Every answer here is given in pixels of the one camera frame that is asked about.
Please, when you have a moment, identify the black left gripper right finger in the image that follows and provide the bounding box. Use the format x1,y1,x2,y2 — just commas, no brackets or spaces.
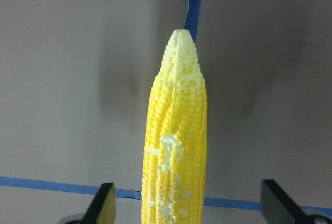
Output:
260,179,314,224

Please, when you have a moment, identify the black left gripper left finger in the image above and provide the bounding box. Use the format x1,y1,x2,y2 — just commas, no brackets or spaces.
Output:
82,183,116,224

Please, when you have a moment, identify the yellow corn cob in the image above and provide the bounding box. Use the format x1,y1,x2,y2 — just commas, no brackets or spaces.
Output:
141,29,208,223

